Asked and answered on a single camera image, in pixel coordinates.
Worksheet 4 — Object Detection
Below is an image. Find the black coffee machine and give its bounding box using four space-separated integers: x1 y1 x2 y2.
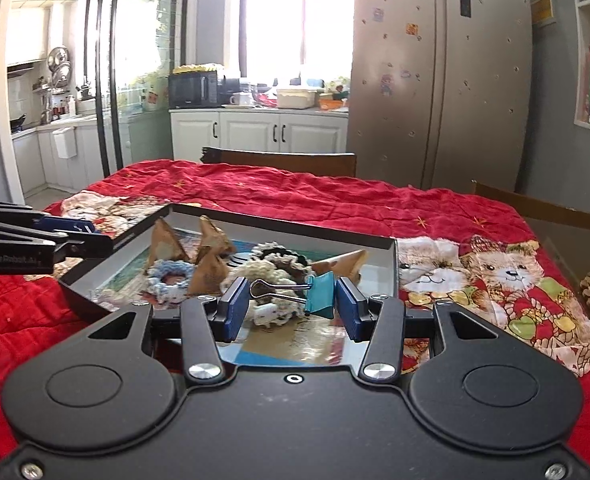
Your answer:
218 77 241 106

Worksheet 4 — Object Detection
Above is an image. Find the beige refrigerator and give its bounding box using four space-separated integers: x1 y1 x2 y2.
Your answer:
347 0 533 193

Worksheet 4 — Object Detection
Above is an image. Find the steel pot lid rack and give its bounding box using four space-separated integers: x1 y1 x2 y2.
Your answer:
46 46 72 92

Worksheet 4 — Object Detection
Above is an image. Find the black microwave oven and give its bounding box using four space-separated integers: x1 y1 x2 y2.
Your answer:
168 71 219 110

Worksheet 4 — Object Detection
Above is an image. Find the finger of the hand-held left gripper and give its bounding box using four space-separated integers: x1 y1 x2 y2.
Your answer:
0 222 113 261
0 202 98 236

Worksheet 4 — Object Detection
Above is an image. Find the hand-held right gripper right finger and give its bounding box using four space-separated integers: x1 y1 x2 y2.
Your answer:
336 277 498 382

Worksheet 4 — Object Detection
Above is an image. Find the black crochet scrunchie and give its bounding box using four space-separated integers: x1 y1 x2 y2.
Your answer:
249 241 312 271

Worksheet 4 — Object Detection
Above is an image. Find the blue and white crochet scrunchie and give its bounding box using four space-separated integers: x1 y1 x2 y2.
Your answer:
147 259 194 293

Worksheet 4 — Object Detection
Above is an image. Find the white kitchen cabinet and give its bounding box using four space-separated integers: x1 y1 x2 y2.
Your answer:
169 107 350 163

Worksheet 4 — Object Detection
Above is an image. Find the cream crochet scrunchie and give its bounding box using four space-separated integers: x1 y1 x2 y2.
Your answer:
230 260 308 331

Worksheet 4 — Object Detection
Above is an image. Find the cream plastic container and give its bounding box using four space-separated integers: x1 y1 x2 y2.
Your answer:
276 88 321 109

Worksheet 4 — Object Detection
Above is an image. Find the yellow cloth cover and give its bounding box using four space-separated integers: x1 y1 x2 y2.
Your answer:
171 63 224 75

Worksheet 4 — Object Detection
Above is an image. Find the yellow wall sign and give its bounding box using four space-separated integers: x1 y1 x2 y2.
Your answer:
531 0 556 26

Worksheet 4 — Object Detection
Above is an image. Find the black cardboard box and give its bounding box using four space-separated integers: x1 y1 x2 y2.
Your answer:
58 202 400 376

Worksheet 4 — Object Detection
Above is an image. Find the black-framed glass door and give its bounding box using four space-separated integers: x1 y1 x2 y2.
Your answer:
82 0 196 178

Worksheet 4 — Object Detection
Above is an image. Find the white hanging bin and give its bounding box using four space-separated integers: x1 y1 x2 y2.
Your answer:
51 126 77 159

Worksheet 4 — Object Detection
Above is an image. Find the teal binder clip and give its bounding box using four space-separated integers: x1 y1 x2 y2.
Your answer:
249 272 339 318

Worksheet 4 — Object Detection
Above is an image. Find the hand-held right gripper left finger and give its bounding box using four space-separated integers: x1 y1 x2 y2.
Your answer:
88 276 251 385

